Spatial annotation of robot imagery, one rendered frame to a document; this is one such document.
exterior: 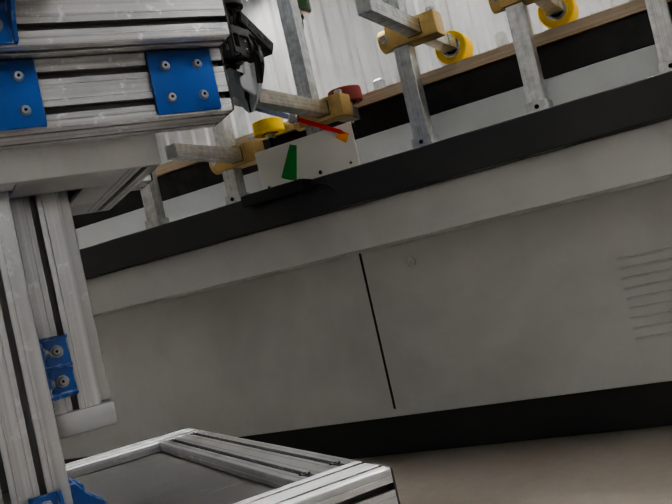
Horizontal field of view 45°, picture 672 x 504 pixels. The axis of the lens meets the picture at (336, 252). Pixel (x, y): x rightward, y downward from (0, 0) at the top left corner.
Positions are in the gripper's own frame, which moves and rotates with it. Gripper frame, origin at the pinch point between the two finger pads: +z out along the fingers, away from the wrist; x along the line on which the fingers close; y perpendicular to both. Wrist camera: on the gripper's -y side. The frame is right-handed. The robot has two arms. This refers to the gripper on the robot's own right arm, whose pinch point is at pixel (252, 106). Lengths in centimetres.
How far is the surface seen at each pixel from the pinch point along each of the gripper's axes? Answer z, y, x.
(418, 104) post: 3.6, -29.6, 22.1
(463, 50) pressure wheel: -10, -51, 28
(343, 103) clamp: -1.9, -29.7, 5.0
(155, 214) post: 9, -30, -53
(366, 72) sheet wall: -209, -774, -304
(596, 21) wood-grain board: -6, -50, 58
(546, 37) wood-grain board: -6, -50, 47
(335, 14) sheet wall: -292, -776, -328
